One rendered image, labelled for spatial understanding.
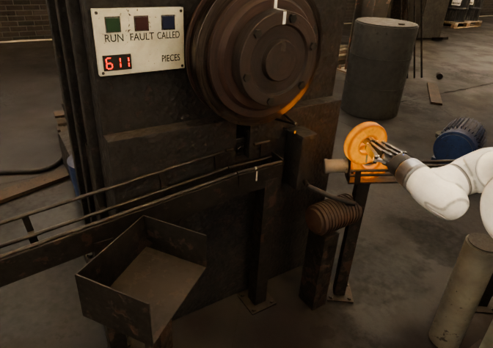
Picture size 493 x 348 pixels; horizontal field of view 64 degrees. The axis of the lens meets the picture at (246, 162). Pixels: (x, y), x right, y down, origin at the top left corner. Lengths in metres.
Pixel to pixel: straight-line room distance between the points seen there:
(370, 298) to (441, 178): 0.97
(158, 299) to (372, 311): 1.14
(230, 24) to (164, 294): 0.75
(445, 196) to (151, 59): 0.91
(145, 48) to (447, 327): 1.52
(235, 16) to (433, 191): 0.72
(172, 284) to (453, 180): 0.80
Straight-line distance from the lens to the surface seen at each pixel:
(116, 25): 1.20
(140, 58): 1.25
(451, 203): 1.16
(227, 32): 1.16
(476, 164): 1.24
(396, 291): 2.12
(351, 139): 1.38
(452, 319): 1.84
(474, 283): 1.72
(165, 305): 1.09
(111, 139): 1.27
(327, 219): 1.57
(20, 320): 2.00
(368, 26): 3.94
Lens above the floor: 1.39
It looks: 28 degrees down
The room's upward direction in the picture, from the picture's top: 3 degrees clockwise
